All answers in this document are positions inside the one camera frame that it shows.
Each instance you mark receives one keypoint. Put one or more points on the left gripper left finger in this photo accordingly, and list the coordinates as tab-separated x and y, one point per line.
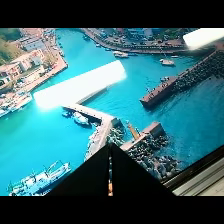
88	180

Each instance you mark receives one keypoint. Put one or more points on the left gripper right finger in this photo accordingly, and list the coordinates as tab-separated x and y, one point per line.
133	180

